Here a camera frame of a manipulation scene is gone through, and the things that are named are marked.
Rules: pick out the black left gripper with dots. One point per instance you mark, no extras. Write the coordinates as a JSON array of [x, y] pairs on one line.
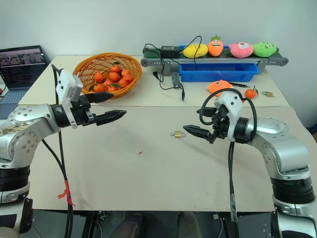
[[83, 112]]

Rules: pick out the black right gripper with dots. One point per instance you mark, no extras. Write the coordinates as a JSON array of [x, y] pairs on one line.
[[220, 129]]

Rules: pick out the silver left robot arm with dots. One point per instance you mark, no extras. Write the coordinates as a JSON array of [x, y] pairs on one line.
[[24, 129]]

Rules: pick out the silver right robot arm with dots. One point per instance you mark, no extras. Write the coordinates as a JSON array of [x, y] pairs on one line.
[[277, 138]]

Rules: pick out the orange tangerine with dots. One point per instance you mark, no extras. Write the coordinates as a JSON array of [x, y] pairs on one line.
[[114, 77], [115, 69], [108, 82], [112, 88], [99, 77], [123, 83], [98, 88], [125, 72], [129, 78]]

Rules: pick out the orange round plush toy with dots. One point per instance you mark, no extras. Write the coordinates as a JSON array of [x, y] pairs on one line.
[[219, 86]]

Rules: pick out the orange woven basket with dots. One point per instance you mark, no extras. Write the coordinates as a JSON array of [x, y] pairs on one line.
[[84, 69]]

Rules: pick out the blue plastic bin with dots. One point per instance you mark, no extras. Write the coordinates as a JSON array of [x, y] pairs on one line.
[[218, 73]]

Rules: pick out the tangerine with green leaf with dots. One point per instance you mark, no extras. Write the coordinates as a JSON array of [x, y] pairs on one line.
[[250, 93]]

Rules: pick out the small grey conveyor belt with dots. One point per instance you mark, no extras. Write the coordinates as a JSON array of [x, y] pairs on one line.
[[158, 62]]

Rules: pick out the yellow plush toy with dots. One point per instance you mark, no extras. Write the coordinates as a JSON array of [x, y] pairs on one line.
[[195, 50]]

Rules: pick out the orange carrot plush toy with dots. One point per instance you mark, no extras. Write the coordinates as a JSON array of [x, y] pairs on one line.
[[215, 47]]

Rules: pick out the black power adapter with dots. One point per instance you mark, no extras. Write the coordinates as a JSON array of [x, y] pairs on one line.
[[170, 51]]

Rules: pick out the pink plush toy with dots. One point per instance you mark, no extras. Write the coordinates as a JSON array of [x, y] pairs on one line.
[[240, 49]]

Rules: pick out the red tape strip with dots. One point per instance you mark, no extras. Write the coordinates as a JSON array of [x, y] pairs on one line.
[[66, 192]]

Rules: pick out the grey laptop computer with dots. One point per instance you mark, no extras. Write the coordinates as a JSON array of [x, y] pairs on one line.
[[19, 67]]

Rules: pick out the green plush toy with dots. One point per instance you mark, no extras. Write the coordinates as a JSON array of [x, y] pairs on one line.
[[264, 49]]

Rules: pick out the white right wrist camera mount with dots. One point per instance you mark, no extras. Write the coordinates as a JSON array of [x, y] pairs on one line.
[[232, 104]]

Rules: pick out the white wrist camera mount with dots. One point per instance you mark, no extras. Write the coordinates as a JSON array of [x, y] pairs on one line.
[[232, 104], [69, 84]]

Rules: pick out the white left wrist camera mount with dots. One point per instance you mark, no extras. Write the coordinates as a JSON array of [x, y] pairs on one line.
[[69, 84]]

